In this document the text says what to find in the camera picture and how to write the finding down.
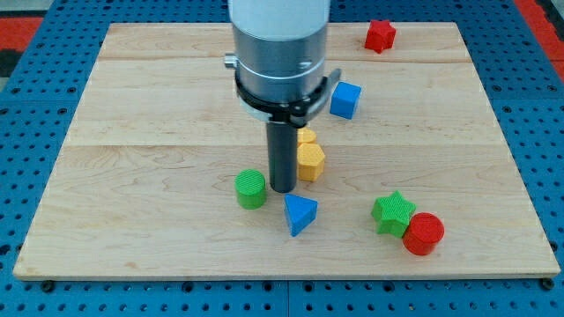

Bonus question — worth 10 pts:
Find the blue cube block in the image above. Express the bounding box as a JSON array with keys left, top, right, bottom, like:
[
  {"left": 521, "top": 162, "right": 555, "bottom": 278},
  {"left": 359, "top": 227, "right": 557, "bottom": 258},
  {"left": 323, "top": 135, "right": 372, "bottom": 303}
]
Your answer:
[{"left": 330, "top": 82, "right": 361, "bottom": 120}]

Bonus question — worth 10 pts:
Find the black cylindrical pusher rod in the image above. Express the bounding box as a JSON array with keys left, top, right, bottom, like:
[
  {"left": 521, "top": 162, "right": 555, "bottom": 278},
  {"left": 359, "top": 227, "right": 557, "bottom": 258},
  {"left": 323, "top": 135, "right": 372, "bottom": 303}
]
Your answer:
[{"left": 266, "top": 122, "right": 298, "bottom": 193}]

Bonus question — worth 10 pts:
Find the green star block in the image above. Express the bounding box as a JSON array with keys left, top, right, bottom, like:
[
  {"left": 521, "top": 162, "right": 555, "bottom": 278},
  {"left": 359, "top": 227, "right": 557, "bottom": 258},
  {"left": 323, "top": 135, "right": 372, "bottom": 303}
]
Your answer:
[{"left": 371, "top": 191, "right": 417, "bottom": 239}]

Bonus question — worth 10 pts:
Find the yellow hexagon block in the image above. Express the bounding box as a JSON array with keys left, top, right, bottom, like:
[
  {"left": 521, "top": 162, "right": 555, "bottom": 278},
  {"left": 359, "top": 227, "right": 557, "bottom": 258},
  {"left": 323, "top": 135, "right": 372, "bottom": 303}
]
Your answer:
[{"left": 297, "top": 143, "right": 325, "bottom": 181}]

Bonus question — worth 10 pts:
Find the red cylinder block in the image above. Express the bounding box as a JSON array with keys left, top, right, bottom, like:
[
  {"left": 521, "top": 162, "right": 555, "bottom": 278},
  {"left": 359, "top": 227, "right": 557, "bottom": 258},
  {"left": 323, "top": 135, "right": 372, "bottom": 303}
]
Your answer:
[{"left": 402, "top": 212, "right": 445, "bottom": 256}]

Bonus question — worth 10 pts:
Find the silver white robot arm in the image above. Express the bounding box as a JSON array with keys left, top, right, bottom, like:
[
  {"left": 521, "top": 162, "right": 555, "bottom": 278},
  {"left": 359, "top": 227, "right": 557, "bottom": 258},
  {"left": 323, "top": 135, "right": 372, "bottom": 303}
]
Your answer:
[{"left": 224, "top": 0, "right": 341, "bottom": 193}]

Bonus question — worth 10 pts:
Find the red star block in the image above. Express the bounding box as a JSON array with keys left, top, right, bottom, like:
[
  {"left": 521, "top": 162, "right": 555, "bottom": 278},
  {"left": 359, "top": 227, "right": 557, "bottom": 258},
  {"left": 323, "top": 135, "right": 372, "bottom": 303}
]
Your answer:
[{"left": 364, "top": 19, "right": 397, "bottom": 54}]

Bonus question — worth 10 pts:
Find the green cylinder block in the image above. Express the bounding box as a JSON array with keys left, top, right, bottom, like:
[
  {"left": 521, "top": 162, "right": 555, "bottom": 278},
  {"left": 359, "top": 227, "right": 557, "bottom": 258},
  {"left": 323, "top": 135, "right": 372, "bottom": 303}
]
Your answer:
[{"left": 234, "top": 169, "right": 266, "bottom": 210}]

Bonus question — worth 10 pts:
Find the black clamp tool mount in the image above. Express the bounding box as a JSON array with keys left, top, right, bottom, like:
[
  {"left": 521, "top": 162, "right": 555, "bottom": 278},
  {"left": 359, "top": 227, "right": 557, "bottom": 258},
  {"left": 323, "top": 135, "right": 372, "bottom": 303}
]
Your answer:
[{"left": 234, "top": 69, "right": 342, "bottom": 129}]

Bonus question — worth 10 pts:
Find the wooden board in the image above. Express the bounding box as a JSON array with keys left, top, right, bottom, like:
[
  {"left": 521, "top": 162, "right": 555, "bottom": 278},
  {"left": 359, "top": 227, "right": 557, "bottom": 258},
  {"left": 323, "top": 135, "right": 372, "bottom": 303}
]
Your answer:
[{"left": 13, "top": 22, "right": 560, "bottom": 281}]

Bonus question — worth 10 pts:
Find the blue triangle block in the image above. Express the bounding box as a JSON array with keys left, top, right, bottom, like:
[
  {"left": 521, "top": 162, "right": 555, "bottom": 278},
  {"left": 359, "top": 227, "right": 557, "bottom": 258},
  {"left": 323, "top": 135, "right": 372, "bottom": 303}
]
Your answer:
[{"left": 284, "top": 194, "right": 318, "bottom": 237}]

